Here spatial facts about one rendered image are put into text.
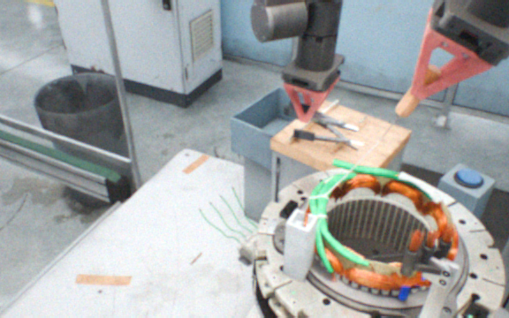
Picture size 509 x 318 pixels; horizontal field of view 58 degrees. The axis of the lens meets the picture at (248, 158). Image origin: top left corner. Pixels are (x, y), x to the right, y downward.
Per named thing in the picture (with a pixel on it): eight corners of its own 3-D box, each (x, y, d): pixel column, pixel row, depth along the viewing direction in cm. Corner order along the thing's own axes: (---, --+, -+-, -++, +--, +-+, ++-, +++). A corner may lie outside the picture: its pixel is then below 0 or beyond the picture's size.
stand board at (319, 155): (269, 148, 88) (269, 138, 87) (321, 108, 100) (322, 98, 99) (365, 191, 78) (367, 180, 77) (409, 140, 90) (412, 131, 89)
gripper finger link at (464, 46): (383, 90, 46) (443, 8, 40) (391, 61, 51) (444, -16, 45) (444, 124, 46) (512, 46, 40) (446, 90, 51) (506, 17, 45)
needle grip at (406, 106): (393, 113, 50) (427, 68, 46) (395, 105, 51) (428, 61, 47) (406, 120, 50) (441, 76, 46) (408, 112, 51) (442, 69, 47)
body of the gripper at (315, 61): (279, 82, 69) (283, 35, 65) (307, 56, 76) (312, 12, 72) (319, 94, 67) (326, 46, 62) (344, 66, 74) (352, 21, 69)
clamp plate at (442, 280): (444, 290, 45) (452, 270, 44) (421, 276, 47) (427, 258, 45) (446, 286, 46) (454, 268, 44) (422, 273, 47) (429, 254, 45)
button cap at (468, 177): (474, 189, 80) (475, 185, 79) (452, 178, 82) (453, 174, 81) (484, 178, 82) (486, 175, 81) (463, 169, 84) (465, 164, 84)
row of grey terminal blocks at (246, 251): (250, 268, 98) (250, 255, 95) (234, 257, 101) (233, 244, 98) (280, 243, 104) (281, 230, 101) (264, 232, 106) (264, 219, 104)
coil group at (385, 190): (377, 201, 67) (382, 179, 65) (381, 194, 68) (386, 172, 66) (419, 217, 65) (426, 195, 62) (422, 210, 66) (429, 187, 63)
